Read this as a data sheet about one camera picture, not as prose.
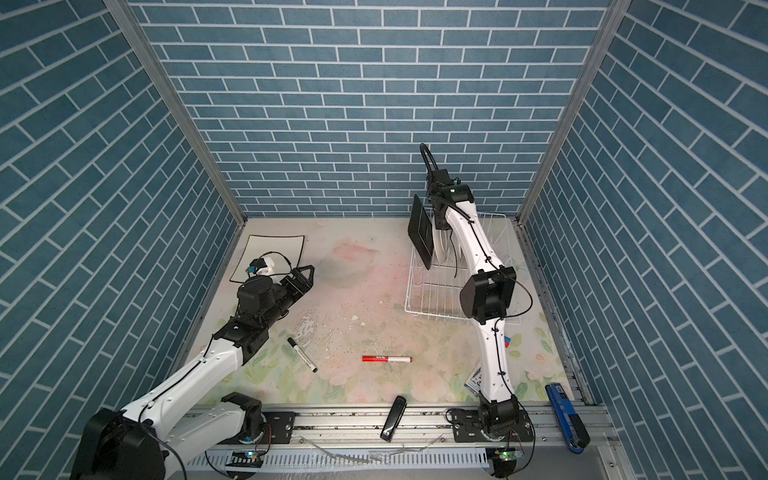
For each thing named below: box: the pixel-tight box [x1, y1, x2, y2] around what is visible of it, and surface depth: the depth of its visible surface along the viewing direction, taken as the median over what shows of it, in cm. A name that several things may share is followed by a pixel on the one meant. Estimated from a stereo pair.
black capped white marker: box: [287, 337, 319, 373], surface depth 86 cm
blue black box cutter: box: [545, 383, 591, 454], surface depth 75 cm
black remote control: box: [380, 395, 407, 442], surface depth 75 cm
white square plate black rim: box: [229, 235, 305, 283], surface depth 114 cm
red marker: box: [362, 356, 413, 363], surface depth 86 cm
